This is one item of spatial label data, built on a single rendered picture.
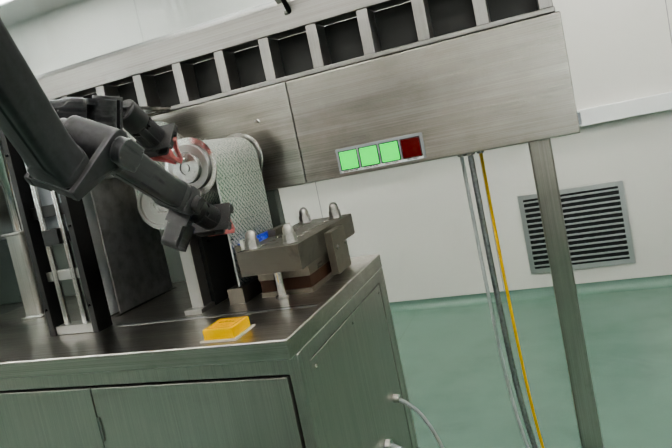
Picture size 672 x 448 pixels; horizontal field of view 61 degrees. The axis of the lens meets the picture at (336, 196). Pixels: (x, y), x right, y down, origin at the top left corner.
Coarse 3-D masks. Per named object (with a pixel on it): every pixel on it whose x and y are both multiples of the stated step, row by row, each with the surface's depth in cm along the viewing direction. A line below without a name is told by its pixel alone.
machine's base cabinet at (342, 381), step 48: (384, 288) 166; (336, 336) 128; (384, 336) 159; (0, 384) 137; (48, 384) 131; (96, 384) 126; (144, 384) 122; (192, 384) 117; (240, 384) 113; (288, 384) 110; (336, 384) 124; (384, 384) 153; (0, 432) 139; (48, 432) 133; (96, 432) 128; (144, 432) 124; (192, 432) 119; (240, 432) 115; (288, 432) 111; (336, 432) 120; (384, 432) 147
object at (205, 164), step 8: (184, 152) 140; (192, 152) 139; (200, 152) 138; (200, 160) 139; (208, 160) 139; (168, 168) 142; (208, 168) 138; (200, 176) 139; (208, 176) 139; (192, 184) 140; (200, 184) 140; (216, 184) 148
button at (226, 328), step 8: (224, 320) 118; (232, 320) 117; (240, 320) 116; (248, 320) 118; (208, 328) 115; (216, 328) 113; (224, 328) 113; (232, 328) 112; (240, 328) 115; (208, 336) 114; (216, 336) 113; (224, 336) 113; (232, 336) 112
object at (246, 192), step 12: (216, 180) 140; (228, 180) 144; (240, 180) 150; (252, 180) 156; (228, 192) 144; (240, 192) 149; (252, 192) 155; (264, 192) 161; (240, 204) 148; (252, 204) 154; (264, 204) 160; (240, 216) 147; (252, 216) 153; (264, 216) 159; (240, 228) 146; (252, 228) 152; (264, 228) 158
